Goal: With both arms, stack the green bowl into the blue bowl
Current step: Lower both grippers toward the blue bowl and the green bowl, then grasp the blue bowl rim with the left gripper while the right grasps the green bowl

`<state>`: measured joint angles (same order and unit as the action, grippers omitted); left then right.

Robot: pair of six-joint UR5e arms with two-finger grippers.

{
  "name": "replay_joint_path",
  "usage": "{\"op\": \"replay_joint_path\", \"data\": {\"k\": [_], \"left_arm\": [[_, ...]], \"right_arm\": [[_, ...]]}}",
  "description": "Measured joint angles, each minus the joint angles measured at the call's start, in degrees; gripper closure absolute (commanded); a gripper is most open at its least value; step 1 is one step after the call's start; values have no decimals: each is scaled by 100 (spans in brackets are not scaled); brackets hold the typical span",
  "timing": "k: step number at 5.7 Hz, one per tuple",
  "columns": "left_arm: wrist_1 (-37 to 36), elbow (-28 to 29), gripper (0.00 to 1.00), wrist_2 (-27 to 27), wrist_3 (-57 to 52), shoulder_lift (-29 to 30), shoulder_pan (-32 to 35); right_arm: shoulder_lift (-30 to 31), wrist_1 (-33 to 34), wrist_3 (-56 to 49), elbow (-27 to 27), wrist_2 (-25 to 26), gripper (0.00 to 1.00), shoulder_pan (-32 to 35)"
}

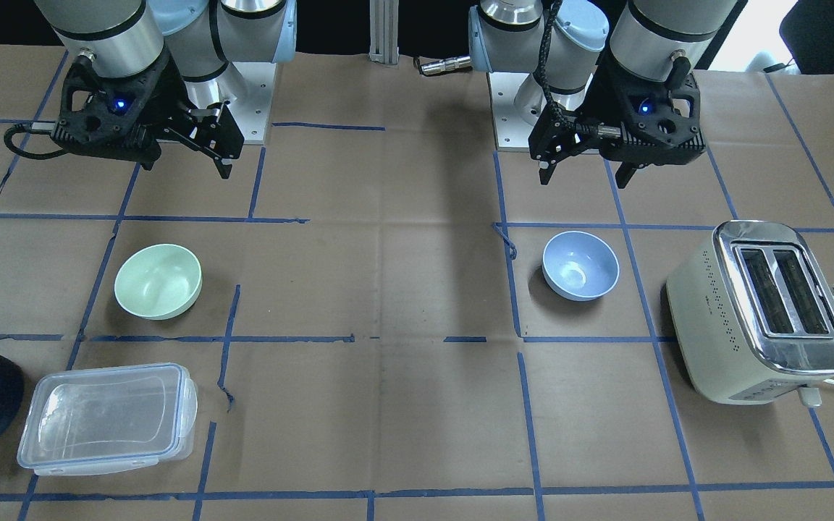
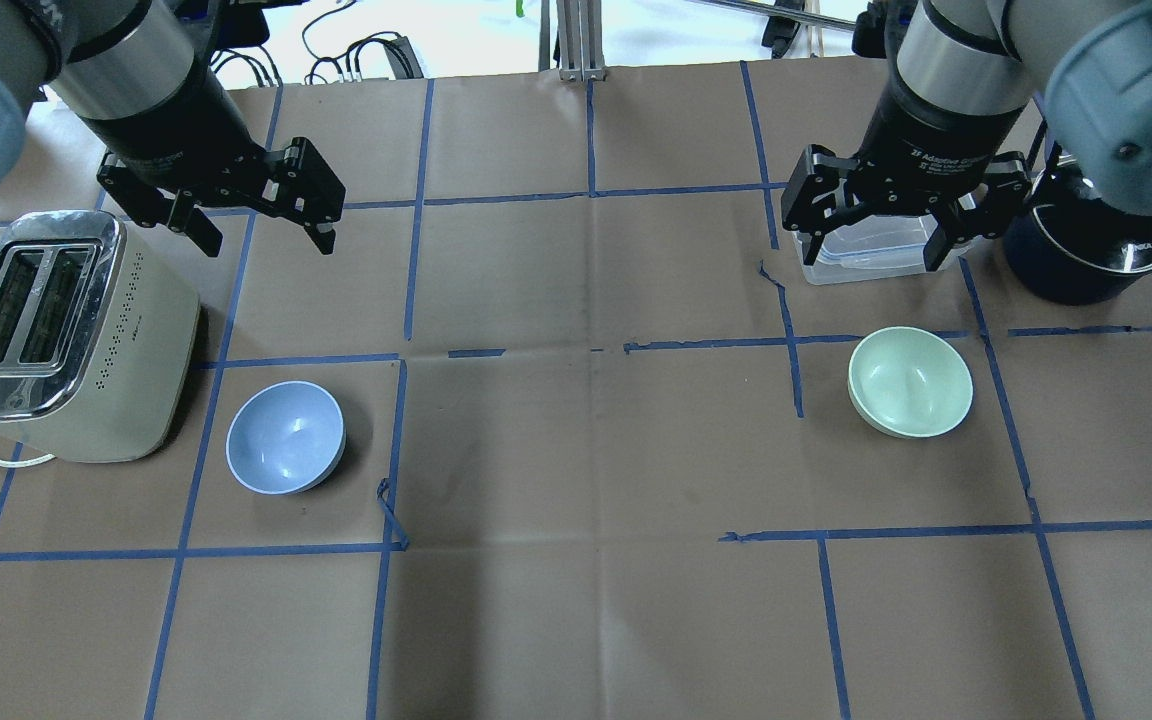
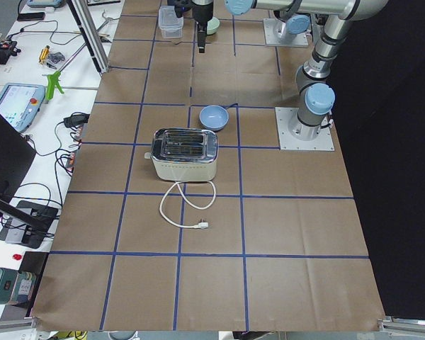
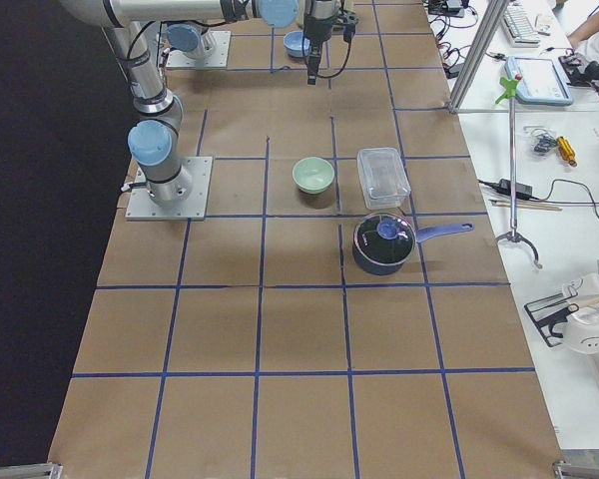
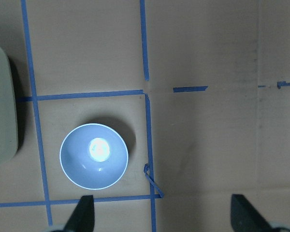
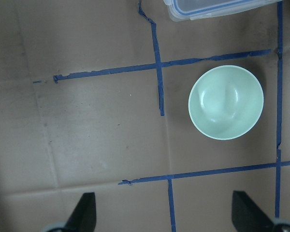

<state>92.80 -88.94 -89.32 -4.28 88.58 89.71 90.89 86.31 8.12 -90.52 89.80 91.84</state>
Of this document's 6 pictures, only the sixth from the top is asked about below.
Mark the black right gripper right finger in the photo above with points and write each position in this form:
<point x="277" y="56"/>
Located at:
<point x="248" y="217"/>

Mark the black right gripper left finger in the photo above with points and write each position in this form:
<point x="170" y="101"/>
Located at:
<point x="83" y="217"/>

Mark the green bowl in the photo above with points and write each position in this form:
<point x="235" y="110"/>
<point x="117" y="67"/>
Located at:
<point x="226" y="102"/>

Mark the clear plastic food container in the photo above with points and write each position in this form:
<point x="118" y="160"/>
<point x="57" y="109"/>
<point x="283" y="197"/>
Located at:
<point x="182" y="10"/>

